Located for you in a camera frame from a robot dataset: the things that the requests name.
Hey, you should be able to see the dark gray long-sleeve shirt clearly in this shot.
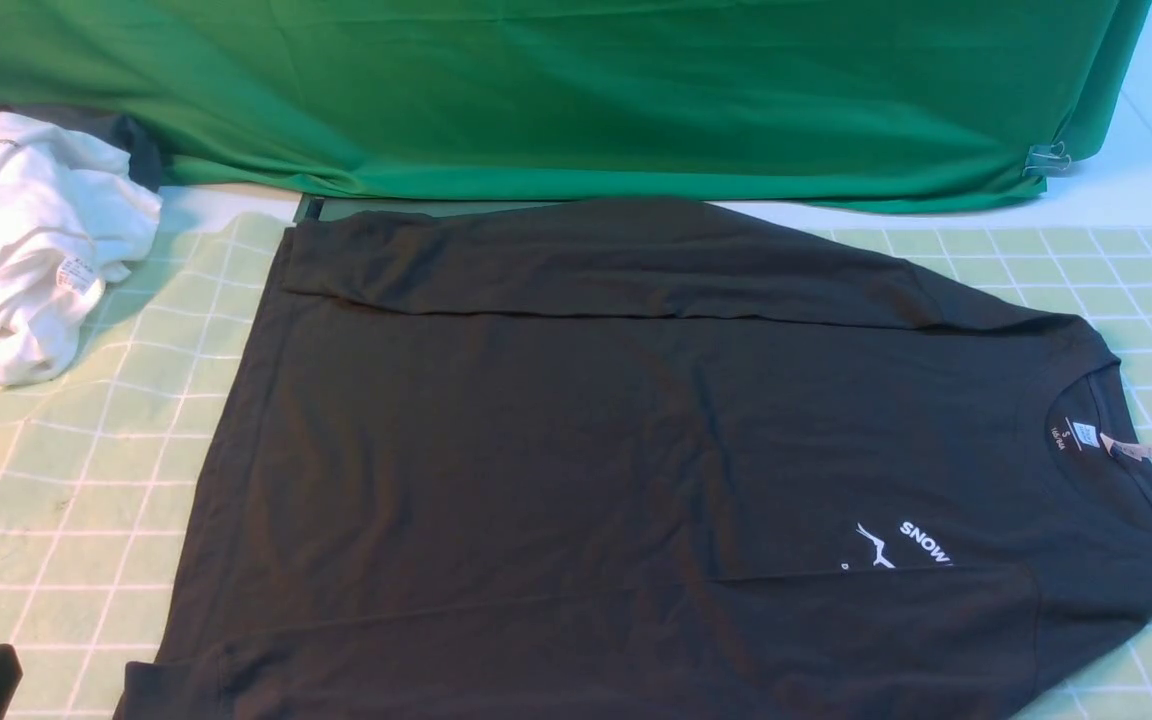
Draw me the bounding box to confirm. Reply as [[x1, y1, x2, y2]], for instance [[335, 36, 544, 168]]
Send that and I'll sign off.
[[115, 199, 1152, 719]]

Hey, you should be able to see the white crumpled shirt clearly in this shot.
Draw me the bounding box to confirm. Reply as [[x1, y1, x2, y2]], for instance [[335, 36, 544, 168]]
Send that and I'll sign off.
[[0, 111, 162, 386]]

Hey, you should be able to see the light green grid mat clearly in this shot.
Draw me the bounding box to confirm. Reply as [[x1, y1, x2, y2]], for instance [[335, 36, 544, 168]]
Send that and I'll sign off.
[[0, 211, 1152, 719]]

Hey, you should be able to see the dark blue garment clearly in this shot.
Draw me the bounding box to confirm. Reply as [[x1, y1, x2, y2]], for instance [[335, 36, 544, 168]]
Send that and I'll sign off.
[[0, 103, 165, 192]]

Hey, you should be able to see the green backdrop cloth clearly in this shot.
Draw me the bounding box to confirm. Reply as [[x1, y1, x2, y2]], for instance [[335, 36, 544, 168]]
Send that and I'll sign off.
[[0, 1, 1151, 214]]

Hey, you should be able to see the metal binder clip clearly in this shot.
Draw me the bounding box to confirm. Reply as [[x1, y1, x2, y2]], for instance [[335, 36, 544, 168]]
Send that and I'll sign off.
[[1021, 141, 1073, 177]]

